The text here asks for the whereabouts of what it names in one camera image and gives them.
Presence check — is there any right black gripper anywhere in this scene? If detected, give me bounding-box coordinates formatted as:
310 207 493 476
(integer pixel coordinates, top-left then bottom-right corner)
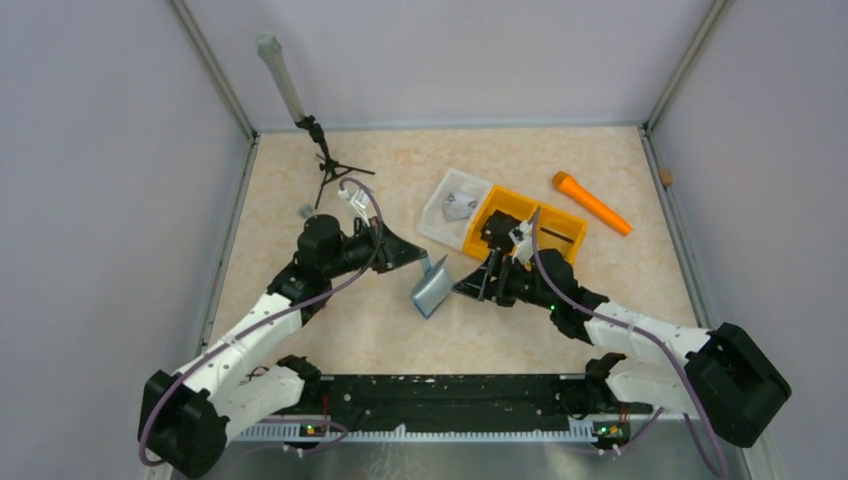
453 249 557 311

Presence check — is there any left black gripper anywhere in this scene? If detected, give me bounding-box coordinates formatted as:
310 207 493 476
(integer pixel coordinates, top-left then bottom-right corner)
323 215 427 279

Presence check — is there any blue card holder wallet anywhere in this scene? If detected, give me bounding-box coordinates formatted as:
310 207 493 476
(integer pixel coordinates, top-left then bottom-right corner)
410 255 453 319

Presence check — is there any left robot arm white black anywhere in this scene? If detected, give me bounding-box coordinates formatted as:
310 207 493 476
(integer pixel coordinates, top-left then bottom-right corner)
138 214 428 479

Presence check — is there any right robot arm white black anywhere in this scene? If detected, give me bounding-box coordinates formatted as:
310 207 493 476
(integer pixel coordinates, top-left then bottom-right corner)
452 249 792 448

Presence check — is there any white plastic tray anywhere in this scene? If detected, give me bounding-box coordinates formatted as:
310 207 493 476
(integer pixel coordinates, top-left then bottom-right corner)
417 168 494 250

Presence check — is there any black block in bin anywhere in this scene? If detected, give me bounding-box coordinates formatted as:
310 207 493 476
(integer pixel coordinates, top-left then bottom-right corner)
480 210 521 254

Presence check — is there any silver foil packet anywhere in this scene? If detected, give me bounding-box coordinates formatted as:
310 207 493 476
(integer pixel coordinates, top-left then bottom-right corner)
441 190 479 222

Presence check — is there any yellow two-compartment bin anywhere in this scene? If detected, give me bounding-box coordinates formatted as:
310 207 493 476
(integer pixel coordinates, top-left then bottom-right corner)
462 184 591 266

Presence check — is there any black mini tripod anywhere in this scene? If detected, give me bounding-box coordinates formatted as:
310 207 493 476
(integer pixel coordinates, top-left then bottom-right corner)
294 115 375 209

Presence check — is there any grey tube on tripod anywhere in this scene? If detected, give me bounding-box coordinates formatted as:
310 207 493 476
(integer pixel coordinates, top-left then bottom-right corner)
256 33 306 127

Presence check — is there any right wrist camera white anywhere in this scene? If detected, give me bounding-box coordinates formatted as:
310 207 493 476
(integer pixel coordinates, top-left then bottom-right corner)
508 220 537 266

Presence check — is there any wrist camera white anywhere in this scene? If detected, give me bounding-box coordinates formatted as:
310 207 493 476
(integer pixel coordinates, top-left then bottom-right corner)
508 220 537 266
337 187 371 223

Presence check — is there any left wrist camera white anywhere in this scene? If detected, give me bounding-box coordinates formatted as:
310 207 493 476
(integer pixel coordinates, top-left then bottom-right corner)
337 187 371 223

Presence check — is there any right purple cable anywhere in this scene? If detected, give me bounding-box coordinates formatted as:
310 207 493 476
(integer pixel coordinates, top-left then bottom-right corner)
528 206 730 480

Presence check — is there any purple cable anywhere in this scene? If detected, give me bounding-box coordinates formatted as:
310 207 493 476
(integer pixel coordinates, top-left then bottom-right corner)
528 206 730 480
137 176 386 468

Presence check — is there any orange plastic cone handle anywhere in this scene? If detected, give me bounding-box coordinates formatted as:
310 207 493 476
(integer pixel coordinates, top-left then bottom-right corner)
551 171 632 236

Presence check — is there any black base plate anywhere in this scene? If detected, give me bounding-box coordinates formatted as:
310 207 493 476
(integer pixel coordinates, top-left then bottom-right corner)
278 374 653 433

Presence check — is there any small brown wall knob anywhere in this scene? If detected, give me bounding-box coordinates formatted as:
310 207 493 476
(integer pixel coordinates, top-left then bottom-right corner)
657 168 673 188

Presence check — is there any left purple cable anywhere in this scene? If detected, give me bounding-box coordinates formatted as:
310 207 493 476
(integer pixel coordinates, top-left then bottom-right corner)
137 176 386 468

